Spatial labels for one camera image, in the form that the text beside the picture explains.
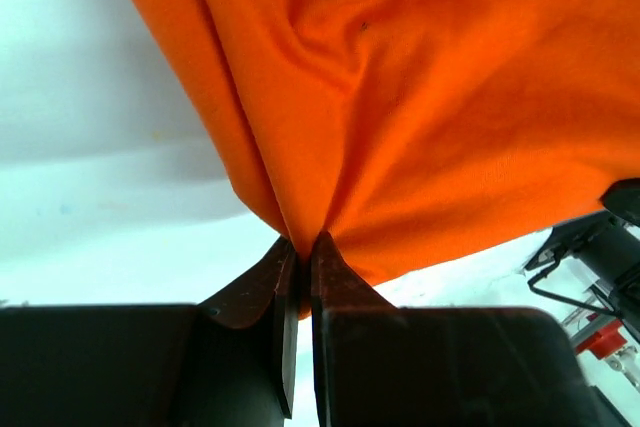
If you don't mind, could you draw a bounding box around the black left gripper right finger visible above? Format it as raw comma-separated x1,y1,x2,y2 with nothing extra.
310,233,625,426

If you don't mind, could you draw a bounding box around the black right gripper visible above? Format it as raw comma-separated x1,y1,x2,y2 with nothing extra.
600,178,640,227

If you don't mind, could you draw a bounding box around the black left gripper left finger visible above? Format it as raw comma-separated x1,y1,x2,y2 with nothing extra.
1,239,298,426

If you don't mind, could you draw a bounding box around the orange t shirt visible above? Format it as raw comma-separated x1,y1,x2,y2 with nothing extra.
102,0,640,321

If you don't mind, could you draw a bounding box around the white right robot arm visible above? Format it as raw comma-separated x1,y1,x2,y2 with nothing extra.
525,178,639,340

